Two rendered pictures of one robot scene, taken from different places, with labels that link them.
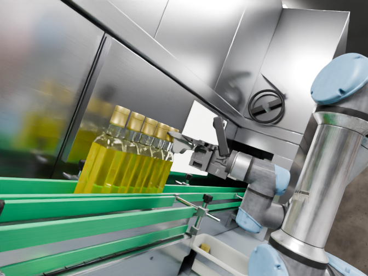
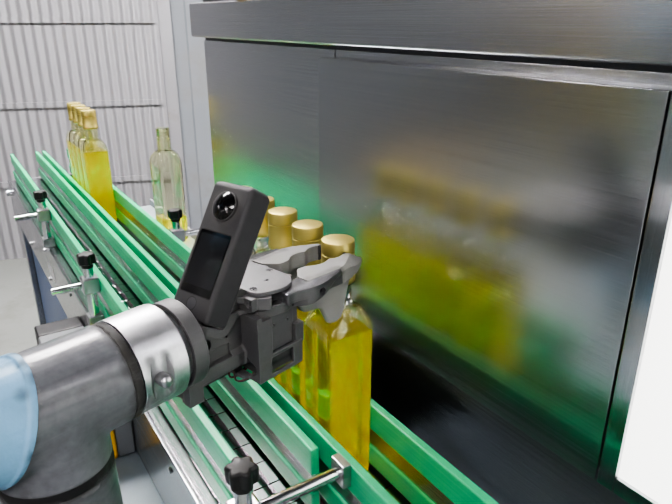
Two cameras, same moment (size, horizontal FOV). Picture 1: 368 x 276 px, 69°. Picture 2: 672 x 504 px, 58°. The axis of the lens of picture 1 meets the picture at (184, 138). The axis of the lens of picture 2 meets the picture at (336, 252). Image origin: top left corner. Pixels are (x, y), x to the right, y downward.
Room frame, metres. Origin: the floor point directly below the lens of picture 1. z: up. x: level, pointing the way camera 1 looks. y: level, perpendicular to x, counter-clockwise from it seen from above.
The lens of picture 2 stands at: (1.07, -0.47, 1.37)
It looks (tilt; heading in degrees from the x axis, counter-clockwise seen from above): 21 degrees down; 117
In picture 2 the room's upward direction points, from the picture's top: straight up
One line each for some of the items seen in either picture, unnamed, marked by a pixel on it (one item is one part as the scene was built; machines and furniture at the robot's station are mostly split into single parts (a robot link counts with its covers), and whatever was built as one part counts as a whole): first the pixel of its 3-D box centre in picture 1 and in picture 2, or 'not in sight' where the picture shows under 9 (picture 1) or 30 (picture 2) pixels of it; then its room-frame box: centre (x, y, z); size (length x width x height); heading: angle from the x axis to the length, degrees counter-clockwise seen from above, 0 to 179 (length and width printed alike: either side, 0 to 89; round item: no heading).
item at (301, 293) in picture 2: not in sight; (298, 287); (0.82, -0.05, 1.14); 0.09 x 0.05 x 0.02; 67
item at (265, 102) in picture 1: (266, 107); not in sight; (1.60, -0.40, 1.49); 0.21 x 0.05 x 0.21; 60
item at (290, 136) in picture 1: (294, 97); not in sight; (1.89, -0.64, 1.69); 0.70 x 0.37 x 0.89; 150
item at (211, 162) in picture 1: (212, 157); (228, 327); (0.78, -0.10, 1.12); 0.12 x 0.08 x 0.09; 76
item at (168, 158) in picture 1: (153, 181); (337, 388); (0.81, 0.04, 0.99); 0.06 x 0.06 x 0.21; 61
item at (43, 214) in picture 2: not in sight; (33, 221); (-0.12, 0.38, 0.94); 0.07 x 0.04 x 0.13; 60
